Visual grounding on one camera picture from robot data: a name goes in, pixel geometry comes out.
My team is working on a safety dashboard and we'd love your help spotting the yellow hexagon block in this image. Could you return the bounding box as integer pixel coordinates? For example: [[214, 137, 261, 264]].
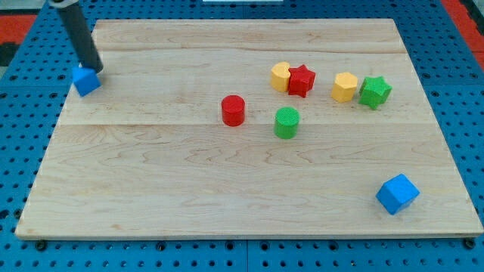
[[331, 72, 358, 103]]

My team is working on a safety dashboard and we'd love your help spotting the red cylinder block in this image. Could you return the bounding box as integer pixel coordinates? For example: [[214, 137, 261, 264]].
[[221, 94, 245, 127]]

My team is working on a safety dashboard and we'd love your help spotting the light wooden board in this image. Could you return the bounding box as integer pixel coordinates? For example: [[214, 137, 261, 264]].
[[16, 19, 483, 240]]

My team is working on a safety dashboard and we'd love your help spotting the green cylinder block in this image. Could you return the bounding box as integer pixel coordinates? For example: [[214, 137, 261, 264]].
[[274, 107, 299, 139]]

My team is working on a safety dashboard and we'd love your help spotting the red star block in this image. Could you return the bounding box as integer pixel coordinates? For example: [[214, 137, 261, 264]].
[[288, 64, 316, 97]]

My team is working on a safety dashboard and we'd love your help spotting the green star block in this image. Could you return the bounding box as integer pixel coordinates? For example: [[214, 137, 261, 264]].
[[358, 76, 392, 110]]

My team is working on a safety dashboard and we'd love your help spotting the large blue cube block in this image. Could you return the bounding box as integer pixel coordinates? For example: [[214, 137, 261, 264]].
[[376, 174, 420, 215]]

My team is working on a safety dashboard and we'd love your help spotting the small blue cube block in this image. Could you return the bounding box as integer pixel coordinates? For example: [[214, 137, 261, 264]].
[[73, 67, 101, 97]]

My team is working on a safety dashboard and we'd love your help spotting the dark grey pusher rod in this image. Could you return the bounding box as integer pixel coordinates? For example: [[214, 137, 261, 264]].
[[48, 0, 104, 73]]

